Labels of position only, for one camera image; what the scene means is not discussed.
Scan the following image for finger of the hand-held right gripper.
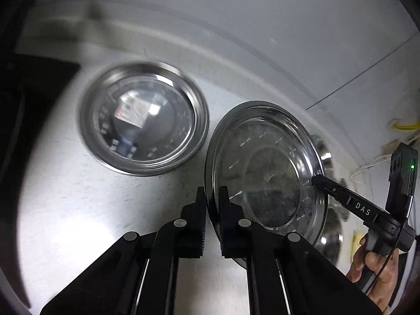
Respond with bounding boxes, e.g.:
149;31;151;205
311;175;350;209

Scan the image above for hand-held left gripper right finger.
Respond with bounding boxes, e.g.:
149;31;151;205
218;186;375;315

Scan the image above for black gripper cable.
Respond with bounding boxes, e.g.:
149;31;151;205
369;195;414;300

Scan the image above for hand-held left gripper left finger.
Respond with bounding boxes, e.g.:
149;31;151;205
39;186;208;315

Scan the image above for yellow cable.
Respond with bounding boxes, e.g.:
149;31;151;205
388;119;417;132

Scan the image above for stainless steel plate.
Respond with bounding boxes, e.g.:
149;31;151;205
80;62;210;176
204;101;329;270

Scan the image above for person's right hand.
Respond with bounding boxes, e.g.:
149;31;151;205
346;234;408;309

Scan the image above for white cable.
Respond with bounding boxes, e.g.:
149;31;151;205
352;150;396;179

